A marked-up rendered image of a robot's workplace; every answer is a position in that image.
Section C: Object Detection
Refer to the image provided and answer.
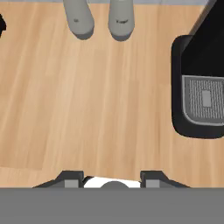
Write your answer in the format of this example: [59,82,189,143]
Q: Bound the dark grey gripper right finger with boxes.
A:
[140,170,192,189]

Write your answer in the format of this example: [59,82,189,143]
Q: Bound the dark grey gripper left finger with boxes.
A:
[32,171,86,189]

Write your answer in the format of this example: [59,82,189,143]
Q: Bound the white round object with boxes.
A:
[83,176,142,189]

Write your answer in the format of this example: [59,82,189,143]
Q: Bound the black coffee machine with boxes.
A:
[171,0,224,140]

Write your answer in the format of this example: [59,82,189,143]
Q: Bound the grey cylindrical shaker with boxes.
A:
[108,0,136,42]
[62,0,95,41]

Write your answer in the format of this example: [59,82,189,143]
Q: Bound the small black object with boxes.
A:
[0,14,7,39]

